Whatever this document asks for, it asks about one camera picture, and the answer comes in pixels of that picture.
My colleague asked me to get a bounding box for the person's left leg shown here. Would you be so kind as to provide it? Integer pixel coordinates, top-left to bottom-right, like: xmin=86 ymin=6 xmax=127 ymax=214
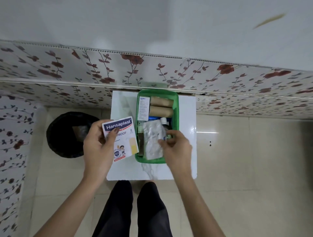
xmin=92 ymin=180 xmax=134 ymax=237

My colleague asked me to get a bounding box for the person's leg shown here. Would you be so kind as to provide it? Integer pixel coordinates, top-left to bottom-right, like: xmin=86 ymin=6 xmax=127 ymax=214
xmin=136 ymin=182 xmax=173 ymax=237
xmin=92 ymin=180 xmax=134 ymax=237

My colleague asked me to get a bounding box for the white blue plaster box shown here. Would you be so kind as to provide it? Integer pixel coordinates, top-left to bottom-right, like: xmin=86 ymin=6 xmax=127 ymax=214
xmin=102 ymin=117 xmax=140 ymax=163

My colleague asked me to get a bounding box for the person's right forearm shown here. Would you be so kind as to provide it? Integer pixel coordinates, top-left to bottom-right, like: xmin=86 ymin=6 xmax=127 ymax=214
xmin=169 ymin=166 xmax=234 ymax=237

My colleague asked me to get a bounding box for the white capped bottle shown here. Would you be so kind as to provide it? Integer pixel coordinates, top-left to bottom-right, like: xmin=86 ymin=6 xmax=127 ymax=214
xmin=160 ymin=117 xmax=172 ymax=130

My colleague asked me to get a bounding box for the brown paper scrap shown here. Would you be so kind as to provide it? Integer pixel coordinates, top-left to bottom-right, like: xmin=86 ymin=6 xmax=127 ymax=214
xmin=73 ymin=125 xmax=90 ymax=142

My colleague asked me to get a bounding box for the white medicine box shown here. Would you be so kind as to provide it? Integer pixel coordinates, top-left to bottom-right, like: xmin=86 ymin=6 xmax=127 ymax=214
xmin=137 ymin=96 xmax=150 ymax=121

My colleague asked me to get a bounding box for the person's right hand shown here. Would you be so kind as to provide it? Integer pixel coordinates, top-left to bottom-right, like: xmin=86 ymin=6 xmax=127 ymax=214
xmin=158 ymin=129 xmax=194 ymax=173

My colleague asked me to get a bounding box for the person's left hand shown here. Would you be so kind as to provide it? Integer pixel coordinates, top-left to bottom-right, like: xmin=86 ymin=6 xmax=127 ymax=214
xmin=83 ymin=119 xmax=121 ymax=183

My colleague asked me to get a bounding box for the person's right leg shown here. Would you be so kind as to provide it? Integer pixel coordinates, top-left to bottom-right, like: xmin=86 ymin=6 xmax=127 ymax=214
xmin=136 ymin=182 xmax=173 ymax=237

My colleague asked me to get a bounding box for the silver blister pack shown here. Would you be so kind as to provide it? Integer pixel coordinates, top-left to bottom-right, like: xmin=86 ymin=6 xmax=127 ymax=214
xmin=142 ymin=120 xmax=167 ymax=160

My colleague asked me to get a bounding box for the person's left forearm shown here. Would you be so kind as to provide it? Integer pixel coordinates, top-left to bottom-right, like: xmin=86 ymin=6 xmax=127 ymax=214
xmin=34 ymin=175 xmax=108 ymax=237

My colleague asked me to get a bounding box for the black trash bin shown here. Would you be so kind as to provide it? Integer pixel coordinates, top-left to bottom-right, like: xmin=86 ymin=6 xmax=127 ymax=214
xmin=46 ymin=112 xmax=99 ymax=159

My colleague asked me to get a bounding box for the green plastic basket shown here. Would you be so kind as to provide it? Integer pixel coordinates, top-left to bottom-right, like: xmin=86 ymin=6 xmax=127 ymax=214
xmin=135 ymin=89 xmax=180 ymax=164

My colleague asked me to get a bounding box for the brown bandage roll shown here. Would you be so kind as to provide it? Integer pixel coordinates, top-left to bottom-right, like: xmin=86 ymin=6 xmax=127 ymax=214
xmin=149 ymin=105 xmax=174 ymax=118
xmin=150 ymin=96 xmax=174 ymax=107

